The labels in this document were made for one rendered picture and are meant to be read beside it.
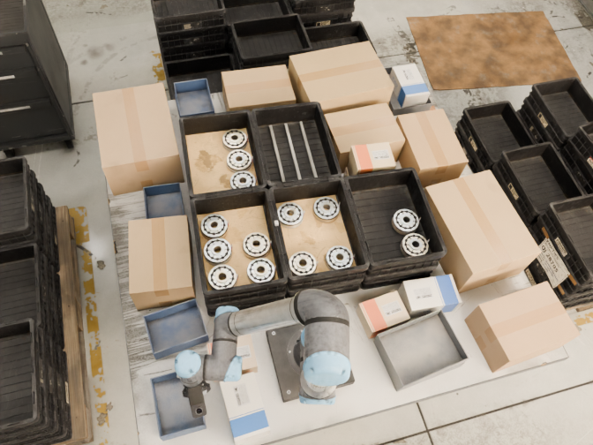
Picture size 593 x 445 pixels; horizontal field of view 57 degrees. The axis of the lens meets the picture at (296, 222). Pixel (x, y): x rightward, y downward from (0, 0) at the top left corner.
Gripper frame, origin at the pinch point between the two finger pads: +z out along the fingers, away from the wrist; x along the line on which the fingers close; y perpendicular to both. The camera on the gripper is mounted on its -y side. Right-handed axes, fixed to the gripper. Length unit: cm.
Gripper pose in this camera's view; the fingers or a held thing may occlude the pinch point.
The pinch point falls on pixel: (198, 395)
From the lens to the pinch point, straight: 196.7
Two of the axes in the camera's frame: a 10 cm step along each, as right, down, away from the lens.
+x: -9.6, 2.1, -2.0
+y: -2.8, -8.4, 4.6
